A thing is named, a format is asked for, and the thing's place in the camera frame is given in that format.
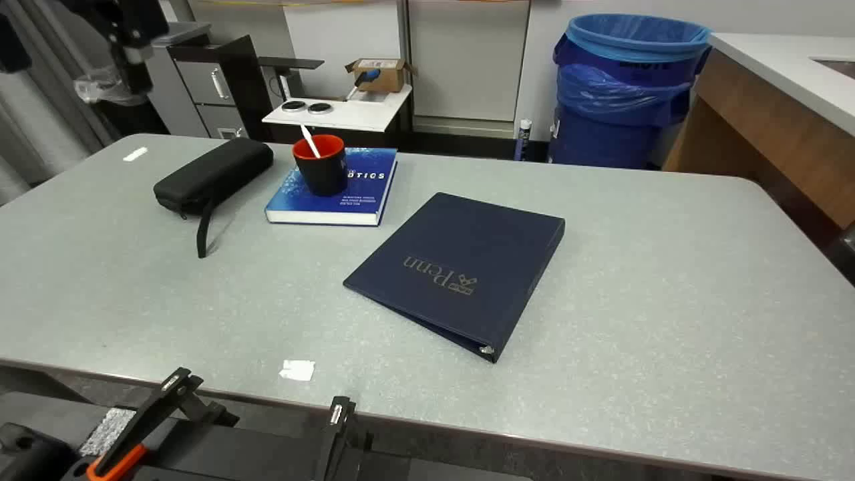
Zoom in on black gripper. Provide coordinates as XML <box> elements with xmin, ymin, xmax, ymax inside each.
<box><xmin>84</xmin><ymin>0</ymin><xmax>171</xmax><ymax>68</ymax></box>

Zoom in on white pen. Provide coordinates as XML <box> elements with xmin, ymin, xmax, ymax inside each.
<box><xmin>299</xmin><ymin>124</ymin><xmax>326</xmax><ymax>163</ymax></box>

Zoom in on black mug red inside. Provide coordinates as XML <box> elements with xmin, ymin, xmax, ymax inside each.
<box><xmin>291</xmin><ymin>132</ymin><xmax>349</xmax><ymax>199</ymax></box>

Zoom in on white side table with holes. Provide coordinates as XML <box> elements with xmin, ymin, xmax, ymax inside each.
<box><xmin>259</xmin><ymin>83</ymin><xmax>414</xmax><ymax>138</ymax></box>

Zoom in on open cardboard box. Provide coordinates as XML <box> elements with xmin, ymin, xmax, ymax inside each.
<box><xmin>345</xmin><ymin>57</ymin><xmax>412</xmax><ymax>100</ymax></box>

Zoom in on blue hardcover book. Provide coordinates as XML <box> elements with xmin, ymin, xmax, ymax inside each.
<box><xmin>261</xmin><ymin>144</ymin><xmax>400</xmax><ymax>231</ymax></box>

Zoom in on white tape label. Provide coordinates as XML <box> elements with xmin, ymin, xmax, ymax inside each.
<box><xmin>278</xmin><ymin>358</ymin><xmax>317</xmax><ymax>386</ymax></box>

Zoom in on white warning sticker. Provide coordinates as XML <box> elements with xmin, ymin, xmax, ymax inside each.
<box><xmin>78</xmin><ymin>406</ymin><xmax>138</xmax><ymax>461</ymax></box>

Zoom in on black perforated mounting board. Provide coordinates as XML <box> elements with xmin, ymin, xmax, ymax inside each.
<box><xmin>0</xmin><ymin>386</ymin><xmax>536</xmax><ymax>481</ymax></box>

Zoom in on blue trash bin with liner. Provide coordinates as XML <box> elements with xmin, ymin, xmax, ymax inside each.
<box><xmin>547</xmin><ymin>12</ymin><xmax>715</xmax><ymax>171</ymax></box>

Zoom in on wooden counter grey top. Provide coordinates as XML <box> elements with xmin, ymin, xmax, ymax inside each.
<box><xmin>662</xmin><ymin>33</ymin><xmax>855</xmax><ymax>289</ymax></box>

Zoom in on black zip case with strap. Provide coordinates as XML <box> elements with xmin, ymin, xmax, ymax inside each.
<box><xmin>153</xmin><ymin>138</ymin><xmax>274</xmax><ymax>262</ymax></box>

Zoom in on navy ring binder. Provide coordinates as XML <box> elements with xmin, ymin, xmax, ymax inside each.
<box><xmin>341</xmin><ymin>190</ymin><xmax>568</xmax><ymax>366</ymax></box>

